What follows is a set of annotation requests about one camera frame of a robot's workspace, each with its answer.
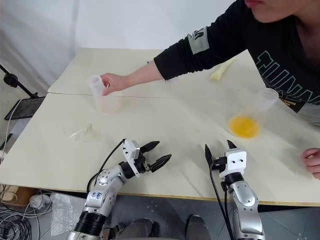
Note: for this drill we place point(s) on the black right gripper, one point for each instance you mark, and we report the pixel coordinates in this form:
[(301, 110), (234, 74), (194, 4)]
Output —
[(221, 163)]

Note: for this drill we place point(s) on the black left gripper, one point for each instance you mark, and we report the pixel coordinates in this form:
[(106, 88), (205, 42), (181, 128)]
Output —
[(143, 166)]

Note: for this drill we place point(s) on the large flask with orange liquid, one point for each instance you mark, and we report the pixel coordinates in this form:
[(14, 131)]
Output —
[(245, 126)]

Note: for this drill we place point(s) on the small clear plastic flask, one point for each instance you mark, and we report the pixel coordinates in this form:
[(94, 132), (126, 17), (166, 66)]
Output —
[(105, 102)]

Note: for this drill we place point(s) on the clear plastic funnel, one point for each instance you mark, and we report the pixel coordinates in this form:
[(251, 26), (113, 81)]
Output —
[(81, 131)]

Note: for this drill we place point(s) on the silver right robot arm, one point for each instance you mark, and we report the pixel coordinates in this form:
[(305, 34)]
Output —
[(243, 200)]

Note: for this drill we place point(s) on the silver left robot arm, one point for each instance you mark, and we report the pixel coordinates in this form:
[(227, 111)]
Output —
[(107, 190)]

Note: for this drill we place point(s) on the person's bare right forearm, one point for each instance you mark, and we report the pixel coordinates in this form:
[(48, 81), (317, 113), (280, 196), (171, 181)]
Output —
[(142, 78)]

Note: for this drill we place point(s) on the person's right hand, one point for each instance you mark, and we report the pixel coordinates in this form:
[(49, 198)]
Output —
[(113, 82)]

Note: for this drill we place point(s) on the person's left hand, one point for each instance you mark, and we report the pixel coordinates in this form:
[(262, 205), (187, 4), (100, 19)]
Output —
[(313, 161)]

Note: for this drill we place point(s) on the dark rounded shape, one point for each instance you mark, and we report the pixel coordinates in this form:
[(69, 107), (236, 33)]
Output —
[(142, 230), (197, 228)]

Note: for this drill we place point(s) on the crumpled clear plastic bag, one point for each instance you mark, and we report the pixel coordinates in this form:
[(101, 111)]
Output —
[(65, 212)]

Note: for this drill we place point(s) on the person in black sweatshirt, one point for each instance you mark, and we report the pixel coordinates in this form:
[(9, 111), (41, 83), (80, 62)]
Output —
[(250, 45)]

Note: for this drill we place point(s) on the black flat tray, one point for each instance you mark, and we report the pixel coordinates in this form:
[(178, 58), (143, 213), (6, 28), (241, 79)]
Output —
[(25, 107)]

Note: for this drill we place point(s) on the brown cardboard box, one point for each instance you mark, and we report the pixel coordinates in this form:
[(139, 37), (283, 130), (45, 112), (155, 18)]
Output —
[(22, 196)]

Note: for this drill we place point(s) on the black stand pole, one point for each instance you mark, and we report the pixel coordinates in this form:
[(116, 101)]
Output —
[(17, 83)]

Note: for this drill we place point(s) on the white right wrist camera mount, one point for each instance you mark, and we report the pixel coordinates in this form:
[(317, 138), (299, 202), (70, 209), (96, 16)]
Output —
[(236, 160)]

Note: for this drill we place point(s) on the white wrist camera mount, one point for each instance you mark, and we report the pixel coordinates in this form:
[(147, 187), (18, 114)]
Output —
[(236, 160), (130, 156)]

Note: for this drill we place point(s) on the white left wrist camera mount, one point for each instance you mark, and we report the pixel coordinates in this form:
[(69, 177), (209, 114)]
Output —
[(130, 156)]

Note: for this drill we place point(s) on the dark metal bracket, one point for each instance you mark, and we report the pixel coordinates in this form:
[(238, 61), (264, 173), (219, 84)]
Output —
[(113, 231)]

